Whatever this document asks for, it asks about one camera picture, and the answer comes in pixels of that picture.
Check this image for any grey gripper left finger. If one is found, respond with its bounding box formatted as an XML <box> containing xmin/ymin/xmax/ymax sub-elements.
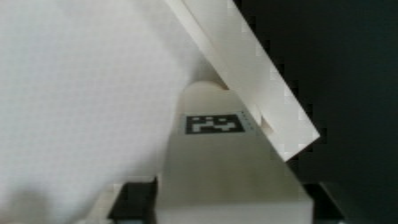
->
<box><xmin>87</xmin><ymin>179</ymin><xmax>158</xmax><ymax>224</ymax></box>

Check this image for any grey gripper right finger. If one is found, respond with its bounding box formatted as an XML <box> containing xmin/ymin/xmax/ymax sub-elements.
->
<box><xmin>304</xmin><ymin>182</ymin><xmax>352</xmax><ymax>224</ymax></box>

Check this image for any white desk leg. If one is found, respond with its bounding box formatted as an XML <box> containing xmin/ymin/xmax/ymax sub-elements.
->
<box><xmin>155</xmin><ymin>81</ymin><xmax>315</xmax><ymax>224</ymax></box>

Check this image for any white desk top tray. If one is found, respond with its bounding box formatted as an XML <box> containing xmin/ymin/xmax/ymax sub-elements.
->
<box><xmin>0</xmin><ymin>0</ymin><xmax>318</xmax><ymax>224</ymax></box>

